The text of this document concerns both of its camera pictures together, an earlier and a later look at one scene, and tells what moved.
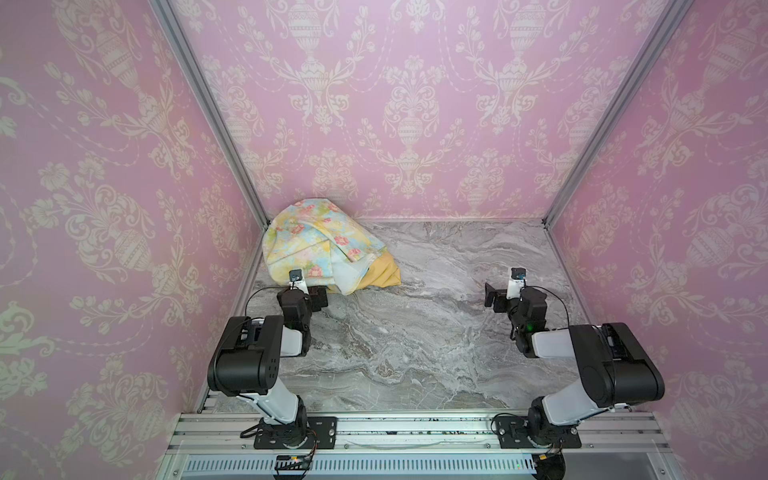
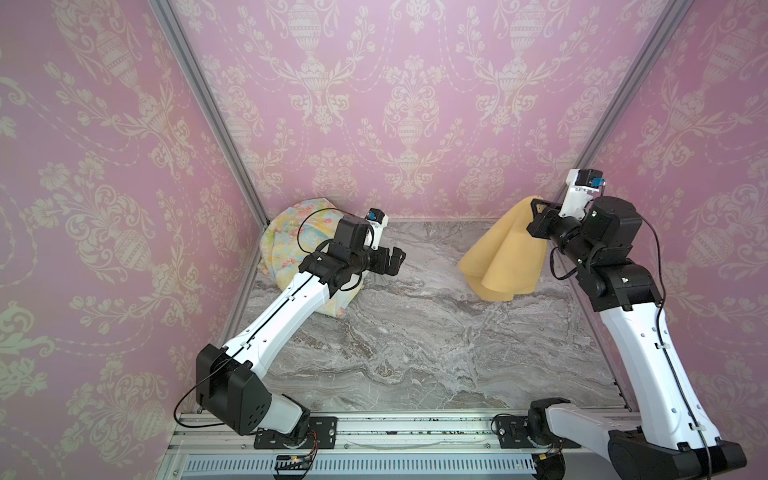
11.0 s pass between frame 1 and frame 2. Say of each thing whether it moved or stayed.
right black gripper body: moved
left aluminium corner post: stayed
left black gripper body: moved
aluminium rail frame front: stayed
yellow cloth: moved
